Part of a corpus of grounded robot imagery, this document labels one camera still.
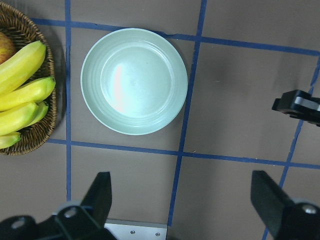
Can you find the red yellow apple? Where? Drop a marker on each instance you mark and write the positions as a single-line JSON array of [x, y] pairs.
[[7, 48]]

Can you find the yellow banana bunch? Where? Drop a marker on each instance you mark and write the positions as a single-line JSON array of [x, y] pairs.
[[22, 103]]

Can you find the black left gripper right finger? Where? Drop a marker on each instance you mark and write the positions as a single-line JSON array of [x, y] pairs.
[[269, 201]]

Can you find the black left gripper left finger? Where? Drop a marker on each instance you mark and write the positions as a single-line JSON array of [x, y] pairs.
[[97, 200]]

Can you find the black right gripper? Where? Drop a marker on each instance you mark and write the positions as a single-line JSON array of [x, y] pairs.
[[300, 105]]

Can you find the light green plate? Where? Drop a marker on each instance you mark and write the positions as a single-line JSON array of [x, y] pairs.
[[134, 81]]

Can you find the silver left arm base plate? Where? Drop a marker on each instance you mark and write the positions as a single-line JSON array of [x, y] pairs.
[[136, 230]]

